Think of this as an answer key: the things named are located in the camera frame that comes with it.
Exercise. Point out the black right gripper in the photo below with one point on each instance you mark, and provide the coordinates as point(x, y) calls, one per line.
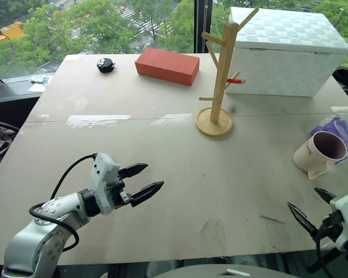
point(332, 224)

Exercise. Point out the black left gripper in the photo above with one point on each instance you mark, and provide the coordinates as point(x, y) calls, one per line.
point(122, 194)

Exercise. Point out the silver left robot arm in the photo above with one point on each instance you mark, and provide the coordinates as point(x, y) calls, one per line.
point(43, 231)

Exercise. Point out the wooden mug tree stand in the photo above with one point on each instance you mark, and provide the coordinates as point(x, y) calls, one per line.
point(220, 87)

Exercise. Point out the cream and maroon mug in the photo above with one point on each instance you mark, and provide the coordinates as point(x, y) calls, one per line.
point(322, 155)

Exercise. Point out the purple plastic packet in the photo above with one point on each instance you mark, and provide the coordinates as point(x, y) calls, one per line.
point(340, 133)

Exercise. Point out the grey round base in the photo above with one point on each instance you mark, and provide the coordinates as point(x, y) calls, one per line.
point(220, 272)

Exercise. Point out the red brick block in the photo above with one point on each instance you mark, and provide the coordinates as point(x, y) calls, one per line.
point(167, 66)

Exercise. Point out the black round white-dotted object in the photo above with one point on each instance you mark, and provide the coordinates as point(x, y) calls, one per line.
point(105, 65)

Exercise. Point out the crumpled white paper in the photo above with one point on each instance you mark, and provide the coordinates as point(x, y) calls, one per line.
point(39, 78)

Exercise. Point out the white woven storage box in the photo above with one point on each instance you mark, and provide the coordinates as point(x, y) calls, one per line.
point(284, 55)

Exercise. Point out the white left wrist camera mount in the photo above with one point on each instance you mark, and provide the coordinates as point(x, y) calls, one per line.
point(104, 179)

